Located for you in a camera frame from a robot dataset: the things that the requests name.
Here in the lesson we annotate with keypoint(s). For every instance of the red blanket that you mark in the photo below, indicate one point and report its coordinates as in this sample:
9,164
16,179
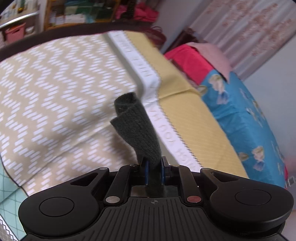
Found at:
189,61

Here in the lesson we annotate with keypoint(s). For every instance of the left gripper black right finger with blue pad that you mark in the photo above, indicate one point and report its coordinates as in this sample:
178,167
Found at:
167,171

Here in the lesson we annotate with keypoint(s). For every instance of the floral window curtain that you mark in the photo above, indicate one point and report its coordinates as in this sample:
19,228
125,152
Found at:
247,32

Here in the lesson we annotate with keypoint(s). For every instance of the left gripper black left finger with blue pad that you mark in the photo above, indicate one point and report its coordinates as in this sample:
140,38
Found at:
140,172

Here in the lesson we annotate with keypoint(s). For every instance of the magenta clothes pile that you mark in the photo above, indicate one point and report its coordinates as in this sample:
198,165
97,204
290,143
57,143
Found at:
138,12

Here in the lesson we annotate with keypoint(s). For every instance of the pink cloth on bedding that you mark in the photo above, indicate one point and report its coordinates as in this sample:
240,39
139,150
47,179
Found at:
215,57

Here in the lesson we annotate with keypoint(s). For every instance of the dark green knit sweater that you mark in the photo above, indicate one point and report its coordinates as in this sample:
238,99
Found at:
135,128

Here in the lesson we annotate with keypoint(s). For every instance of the wooden bookshelf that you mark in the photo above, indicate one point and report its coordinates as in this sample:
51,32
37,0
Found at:
69,13

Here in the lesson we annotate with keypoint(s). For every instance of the pink plastic basket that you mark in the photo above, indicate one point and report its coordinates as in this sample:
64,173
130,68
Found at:
15,34

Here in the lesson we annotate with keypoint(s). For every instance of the beige yellow zigzag bed sheet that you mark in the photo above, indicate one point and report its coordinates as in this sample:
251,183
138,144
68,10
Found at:
57,102

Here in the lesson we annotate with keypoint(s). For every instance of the blue floral quilt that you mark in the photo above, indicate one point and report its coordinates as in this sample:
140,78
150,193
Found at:
246,127

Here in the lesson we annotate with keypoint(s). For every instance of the dark red woven bag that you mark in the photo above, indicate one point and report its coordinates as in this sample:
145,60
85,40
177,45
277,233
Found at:
156,36

